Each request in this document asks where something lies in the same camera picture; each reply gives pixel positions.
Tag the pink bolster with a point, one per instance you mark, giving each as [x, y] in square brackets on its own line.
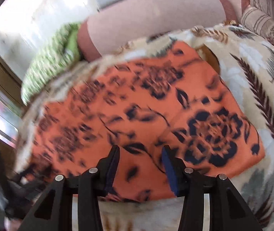
[151, 21]

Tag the leaf print blanket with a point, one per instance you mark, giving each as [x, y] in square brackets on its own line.
[254, 96]

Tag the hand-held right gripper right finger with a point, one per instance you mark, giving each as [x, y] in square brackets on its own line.
[170, 170]

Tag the green checked pillow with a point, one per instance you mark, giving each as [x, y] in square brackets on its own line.
[47, 67]

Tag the striped cushion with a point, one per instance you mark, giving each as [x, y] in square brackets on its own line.
[269, 21]

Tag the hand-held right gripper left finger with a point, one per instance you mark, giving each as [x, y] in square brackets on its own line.
[110, 170]

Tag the orange floral garment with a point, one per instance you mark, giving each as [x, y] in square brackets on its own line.
[137, 105]

